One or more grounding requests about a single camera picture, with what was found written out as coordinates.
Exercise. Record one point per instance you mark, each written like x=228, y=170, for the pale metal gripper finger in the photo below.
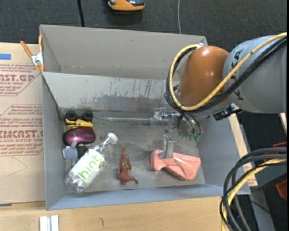
x=165, y=144
x=171, y=149

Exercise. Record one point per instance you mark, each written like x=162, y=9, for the pink cloth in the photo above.
x=183, y=166

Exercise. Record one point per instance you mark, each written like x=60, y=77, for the brown toy monkey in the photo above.
x=124, y=171

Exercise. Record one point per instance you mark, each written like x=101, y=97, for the grey metal bin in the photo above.
x=139, y=56

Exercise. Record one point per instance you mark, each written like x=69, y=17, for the clear plastic bottle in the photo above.
x=86, y=170

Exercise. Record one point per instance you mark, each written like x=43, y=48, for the small black block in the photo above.
x=82, y=150

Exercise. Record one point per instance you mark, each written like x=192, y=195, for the purple computer mouse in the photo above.
x=79, y=135

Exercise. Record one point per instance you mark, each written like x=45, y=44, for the yellow toy car black wheels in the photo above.
x=78, y=123

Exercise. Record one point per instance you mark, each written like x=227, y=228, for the pale blue small block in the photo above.
x=69, y=153

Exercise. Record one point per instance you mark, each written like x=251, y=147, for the brown cardboard board red print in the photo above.
x=19, y=167

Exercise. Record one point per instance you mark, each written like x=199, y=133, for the black cylinder on white bracket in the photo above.
x=225, y=114

